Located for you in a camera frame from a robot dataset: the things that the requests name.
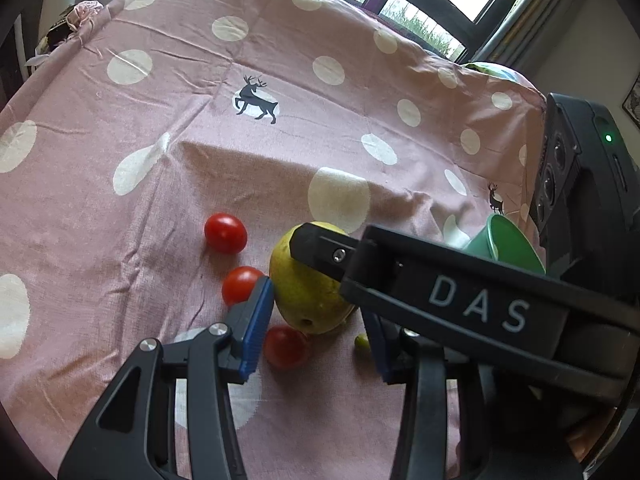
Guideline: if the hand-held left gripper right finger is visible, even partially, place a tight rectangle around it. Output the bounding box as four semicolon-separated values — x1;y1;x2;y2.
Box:
362;310;501;480

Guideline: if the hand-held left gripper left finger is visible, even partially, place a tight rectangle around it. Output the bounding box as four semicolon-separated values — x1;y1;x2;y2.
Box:
57;276;275;480

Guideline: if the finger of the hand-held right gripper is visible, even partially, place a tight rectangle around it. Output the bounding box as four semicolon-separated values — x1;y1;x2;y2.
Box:
288;224;366;286

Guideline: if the red cherry tomato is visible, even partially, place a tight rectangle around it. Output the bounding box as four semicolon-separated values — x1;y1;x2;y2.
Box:
221;266;266;307
204;213;248;255
263;325;310;372

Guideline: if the yellow-green pear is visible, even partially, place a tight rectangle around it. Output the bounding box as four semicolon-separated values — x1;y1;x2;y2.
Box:
269;221;358;336

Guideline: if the green plastic basin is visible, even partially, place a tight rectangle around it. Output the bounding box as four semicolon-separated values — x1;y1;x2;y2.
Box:
462;213;547;276

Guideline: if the pink polka dot tablecloth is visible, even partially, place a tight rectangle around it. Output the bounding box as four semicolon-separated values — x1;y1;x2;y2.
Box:
0;0;548;480

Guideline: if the pink floral bag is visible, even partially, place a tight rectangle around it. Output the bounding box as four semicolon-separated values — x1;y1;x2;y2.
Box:
37;2;103;56

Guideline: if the framed wall picture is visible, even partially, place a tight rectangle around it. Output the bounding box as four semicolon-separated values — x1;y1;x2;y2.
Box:
622;77;640;121

